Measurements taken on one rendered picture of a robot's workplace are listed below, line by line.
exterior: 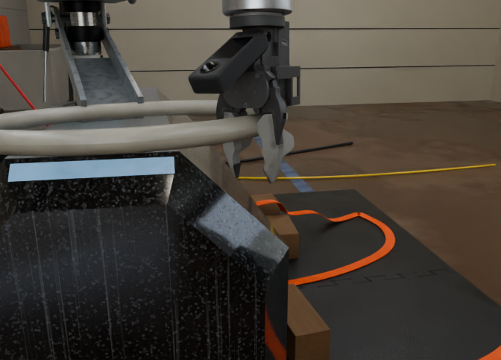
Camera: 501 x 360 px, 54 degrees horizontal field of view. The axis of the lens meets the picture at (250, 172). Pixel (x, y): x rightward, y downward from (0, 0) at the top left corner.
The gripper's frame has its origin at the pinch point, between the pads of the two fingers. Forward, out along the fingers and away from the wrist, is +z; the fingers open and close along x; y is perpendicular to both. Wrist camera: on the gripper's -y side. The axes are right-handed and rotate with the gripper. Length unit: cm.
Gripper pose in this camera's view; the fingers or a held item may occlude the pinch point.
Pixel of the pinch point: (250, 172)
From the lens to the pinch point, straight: 65.6
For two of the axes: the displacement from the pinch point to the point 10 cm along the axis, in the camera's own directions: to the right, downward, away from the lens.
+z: 0.2, 9.8, 2.1
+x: -8.1, -1.1, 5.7
